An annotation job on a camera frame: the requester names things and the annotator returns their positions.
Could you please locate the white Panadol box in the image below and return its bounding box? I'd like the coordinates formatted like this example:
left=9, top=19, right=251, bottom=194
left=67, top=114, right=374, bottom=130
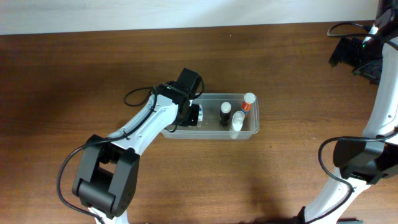
left=198, top=105, right=203, bottom=122

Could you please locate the clear plastic container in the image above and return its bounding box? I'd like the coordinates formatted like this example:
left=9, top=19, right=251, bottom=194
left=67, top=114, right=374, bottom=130
left=161, top=93, right=260, bottom=140

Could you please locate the dark bottle white cap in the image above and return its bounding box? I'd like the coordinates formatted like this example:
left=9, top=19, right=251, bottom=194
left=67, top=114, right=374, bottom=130
left=220, top=102, right=231, bottom=126

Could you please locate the white Calamine lotion bottle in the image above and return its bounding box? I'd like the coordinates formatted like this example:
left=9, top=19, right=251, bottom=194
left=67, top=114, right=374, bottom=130
left=229, top=111, right=245, bottom=139

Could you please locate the orange tube white cap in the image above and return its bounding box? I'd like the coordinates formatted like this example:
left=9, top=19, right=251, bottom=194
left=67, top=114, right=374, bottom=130
left=241, top=93, right=256, bottom=116

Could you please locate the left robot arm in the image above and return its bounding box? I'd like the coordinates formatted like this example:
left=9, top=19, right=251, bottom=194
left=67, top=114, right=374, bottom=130
left=72, top=68, right=205, bottom=223

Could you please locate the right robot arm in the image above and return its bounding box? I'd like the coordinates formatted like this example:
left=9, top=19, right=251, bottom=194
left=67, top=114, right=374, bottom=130
left=292, top=1, right=397, bottom=223

